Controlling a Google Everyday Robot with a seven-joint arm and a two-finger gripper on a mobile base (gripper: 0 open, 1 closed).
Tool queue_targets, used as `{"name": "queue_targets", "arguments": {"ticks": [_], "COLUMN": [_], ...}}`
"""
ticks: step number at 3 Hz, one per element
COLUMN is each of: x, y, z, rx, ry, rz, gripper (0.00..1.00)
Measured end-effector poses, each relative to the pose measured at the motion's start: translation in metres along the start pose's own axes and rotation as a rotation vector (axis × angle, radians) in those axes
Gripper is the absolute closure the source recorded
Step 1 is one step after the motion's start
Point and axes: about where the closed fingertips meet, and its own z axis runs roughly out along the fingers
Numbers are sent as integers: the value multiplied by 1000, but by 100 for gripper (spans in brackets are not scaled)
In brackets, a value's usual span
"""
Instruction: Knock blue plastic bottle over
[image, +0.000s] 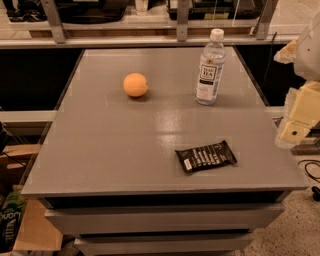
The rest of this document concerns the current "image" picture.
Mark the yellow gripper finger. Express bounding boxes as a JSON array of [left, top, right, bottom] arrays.
[[275, 81, 320, 149], [273, 40, 297, 64]]

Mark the clear blue plastic bottle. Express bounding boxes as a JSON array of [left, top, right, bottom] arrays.
[[195, 29, 226, 105]]

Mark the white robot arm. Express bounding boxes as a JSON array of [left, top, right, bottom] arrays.
[[274, 12, 320, 149]]

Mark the black snack bar wrapper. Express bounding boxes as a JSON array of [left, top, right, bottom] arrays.
[[175, 140, 237, 174]]

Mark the orange fruit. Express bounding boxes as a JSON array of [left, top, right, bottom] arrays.
[[123, 73, 148, 97]]

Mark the grey drawer cabinet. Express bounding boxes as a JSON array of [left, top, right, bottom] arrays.
[[23, 48, 307, 256]]

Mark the black bin on shelf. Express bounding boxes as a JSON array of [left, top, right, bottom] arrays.
[[55, 0, 130, 24]]

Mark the metal shelf rack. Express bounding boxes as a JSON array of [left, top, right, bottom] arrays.
[[0, 0, 320, 50]]

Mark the brown cardboard box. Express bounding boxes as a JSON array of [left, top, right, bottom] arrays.
[[0, 144, 63, 256]]

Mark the green printed bag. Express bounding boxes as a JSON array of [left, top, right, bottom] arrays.
[[0, 190, 26, 253]]

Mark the black cable on floor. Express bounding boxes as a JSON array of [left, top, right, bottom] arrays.
[[297, 159, 320, 202]]

